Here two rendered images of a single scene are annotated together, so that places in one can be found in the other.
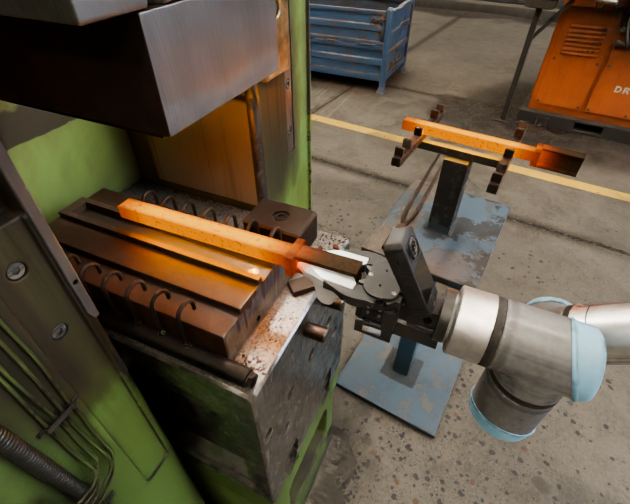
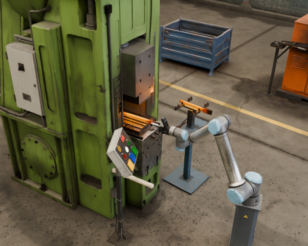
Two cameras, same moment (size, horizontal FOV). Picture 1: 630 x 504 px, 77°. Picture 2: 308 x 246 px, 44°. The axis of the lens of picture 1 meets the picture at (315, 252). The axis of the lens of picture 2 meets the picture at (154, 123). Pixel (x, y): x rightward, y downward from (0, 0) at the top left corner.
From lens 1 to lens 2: 315 cm
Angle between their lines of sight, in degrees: 12
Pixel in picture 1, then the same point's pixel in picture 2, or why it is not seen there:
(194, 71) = (142, 98)
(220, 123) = not seen: hidden behind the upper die
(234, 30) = (145, 94)
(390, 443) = (177, 194)
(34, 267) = (120, 117)
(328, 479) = (156, 199)
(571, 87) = (297, 81)
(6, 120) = not seen: hidden behind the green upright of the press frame
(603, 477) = not seen: hidden behind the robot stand
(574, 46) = (296, 64)
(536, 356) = (177, 133)
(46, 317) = (120, 124)
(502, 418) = (177, 145)
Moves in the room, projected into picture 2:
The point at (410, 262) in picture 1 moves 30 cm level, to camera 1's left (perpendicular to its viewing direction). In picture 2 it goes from (164, 121) to (132, 118)
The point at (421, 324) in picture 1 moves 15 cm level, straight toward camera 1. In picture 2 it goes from (166, 131) to (159, 138)
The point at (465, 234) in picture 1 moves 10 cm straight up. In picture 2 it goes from (195, 128) to (196, 120)
